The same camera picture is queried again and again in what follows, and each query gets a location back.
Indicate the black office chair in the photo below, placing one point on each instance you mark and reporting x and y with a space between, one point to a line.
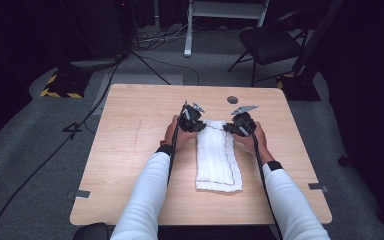
91 232

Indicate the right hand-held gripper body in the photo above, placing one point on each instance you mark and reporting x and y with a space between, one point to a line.
244 122

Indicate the white cloth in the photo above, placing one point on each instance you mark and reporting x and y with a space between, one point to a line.
217 160

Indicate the white desk frame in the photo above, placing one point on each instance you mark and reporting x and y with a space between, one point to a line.
220 11

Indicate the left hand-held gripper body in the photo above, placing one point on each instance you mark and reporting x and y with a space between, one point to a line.
189 118

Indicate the small black floor object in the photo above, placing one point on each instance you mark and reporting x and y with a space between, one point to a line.
344 160

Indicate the black folding chair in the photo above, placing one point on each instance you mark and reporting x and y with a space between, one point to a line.
270 45

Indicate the black yellow striped stand base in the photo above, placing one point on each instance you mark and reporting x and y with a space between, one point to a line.
65 85
298 88

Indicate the person's left hand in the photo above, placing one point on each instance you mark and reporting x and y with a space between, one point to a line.
176 135

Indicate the grey tape piece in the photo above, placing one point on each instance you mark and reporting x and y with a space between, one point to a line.
318 186
80 194

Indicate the person's right hand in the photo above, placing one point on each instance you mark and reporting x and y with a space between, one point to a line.
256 141

